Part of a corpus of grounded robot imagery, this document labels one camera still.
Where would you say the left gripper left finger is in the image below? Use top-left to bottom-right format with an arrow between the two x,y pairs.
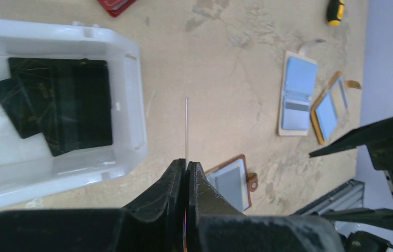
0,159 -> 185,251

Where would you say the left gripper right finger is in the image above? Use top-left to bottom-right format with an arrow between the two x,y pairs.
186,162 -> 344,251

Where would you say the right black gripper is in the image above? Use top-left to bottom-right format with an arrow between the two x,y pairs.
309,117 -> 393,231

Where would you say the tan leather card holder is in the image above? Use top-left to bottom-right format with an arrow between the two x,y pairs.
205,154 -> 259,212

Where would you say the thin card edge-on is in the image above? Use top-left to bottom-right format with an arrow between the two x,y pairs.
185,97 -> 189,170

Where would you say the small white plastic bin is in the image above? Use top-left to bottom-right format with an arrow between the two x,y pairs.
0,19 -> 148,208

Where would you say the blue card white tray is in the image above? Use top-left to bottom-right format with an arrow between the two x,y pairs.
277,38 -> 326,136

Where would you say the black card in bin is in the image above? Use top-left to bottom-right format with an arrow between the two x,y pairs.
0,77 -> 41,139

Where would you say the red leather card holder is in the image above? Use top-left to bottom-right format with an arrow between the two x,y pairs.
97,0 -> 136,18

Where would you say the yellow black screwdriver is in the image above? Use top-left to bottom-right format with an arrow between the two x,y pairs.
326,0 -> 345,26

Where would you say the aluminium frame rail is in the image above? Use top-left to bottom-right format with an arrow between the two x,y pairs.
293,179 -> 365,215

